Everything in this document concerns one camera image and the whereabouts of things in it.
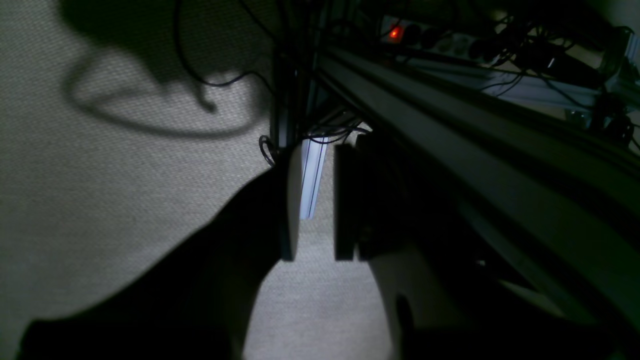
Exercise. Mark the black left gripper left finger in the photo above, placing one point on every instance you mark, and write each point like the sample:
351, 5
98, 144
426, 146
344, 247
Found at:
288, 174

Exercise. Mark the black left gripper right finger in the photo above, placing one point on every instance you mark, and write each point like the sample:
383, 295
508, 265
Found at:
345, 215

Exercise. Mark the white power strip red switch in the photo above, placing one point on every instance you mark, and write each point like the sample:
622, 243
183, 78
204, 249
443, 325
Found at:
417, 39

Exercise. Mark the aluminium frame rail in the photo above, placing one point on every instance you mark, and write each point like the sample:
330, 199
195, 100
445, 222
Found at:
560, 206

